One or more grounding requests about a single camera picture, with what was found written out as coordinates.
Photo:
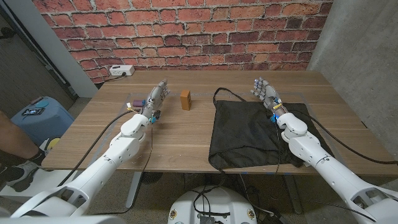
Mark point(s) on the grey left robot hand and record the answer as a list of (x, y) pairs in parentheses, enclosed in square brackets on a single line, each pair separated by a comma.
[(154, 99)]

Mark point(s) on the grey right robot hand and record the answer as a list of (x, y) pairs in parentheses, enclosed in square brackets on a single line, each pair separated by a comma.
[(270, 93)]

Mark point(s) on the black apron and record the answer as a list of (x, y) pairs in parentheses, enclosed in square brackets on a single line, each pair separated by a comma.
[(242, 130)]

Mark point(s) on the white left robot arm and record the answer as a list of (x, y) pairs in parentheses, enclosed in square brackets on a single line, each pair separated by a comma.
[(102, 165)]

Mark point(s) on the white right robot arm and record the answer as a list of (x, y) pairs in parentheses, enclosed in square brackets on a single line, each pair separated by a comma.
[(329, 168)]

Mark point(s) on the orange wooden block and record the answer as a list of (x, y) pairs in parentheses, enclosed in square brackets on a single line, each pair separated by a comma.
[(185, 100)]

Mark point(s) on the purple cylinder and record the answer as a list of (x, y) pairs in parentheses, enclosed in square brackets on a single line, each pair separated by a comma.
[(137, 103)]

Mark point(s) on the white power strip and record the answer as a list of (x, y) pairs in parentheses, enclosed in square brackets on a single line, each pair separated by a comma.
[(121, 70)]

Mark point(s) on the grey metal table leg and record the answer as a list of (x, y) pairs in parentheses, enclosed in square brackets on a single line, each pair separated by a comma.
[(133, 189), (293, 196)]

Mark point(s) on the yellow round object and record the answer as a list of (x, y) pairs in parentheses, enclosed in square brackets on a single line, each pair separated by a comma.
[(53, 143)]

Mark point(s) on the blue plastic stool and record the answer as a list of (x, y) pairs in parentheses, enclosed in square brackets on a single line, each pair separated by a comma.
[(43, 124)]

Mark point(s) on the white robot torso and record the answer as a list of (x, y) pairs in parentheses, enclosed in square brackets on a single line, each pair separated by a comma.
[(236, 202)]

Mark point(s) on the black phone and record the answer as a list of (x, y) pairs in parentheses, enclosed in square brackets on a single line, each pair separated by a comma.
[(32, 111)]

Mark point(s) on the white flat floor platform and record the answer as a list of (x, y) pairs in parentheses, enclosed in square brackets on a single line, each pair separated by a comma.
[(46, 182)]

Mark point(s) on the person bare leg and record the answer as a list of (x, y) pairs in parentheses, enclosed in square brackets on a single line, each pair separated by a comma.
[(15, 137)]

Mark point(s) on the dark grey sneaker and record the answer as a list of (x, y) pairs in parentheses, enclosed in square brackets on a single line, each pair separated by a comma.
[(18, 175)]

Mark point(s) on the brick wall print backdrop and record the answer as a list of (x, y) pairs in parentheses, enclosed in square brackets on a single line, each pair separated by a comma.
[(186, 31)]

